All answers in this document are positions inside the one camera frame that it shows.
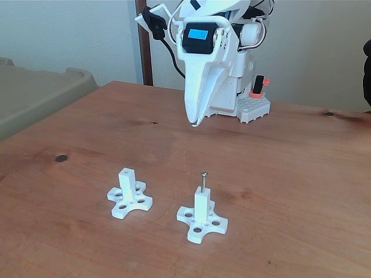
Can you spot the small metal screw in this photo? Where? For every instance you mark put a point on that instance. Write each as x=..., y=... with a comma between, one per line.
x=204, y=182

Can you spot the white studded base plate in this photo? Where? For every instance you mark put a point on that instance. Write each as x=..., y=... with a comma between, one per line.
x=255, y=108

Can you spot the black camera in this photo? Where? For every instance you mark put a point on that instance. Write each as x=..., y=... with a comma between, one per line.
x=156, y=23

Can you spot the beige plastic bin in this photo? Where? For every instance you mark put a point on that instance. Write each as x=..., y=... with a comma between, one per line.
x=34, y=95

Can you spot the orange and black clamp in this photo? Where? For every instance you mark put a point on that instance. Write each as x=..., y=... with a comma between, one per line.
x=258, y=87

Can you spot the white cross-base post stand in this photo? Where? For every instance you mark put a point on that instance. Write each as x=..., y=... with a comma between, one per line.
x=126, y=185
x=201, y=205

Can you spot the person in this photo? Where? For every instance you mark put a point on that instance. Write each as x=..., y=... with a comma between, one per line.
x=367, y=49

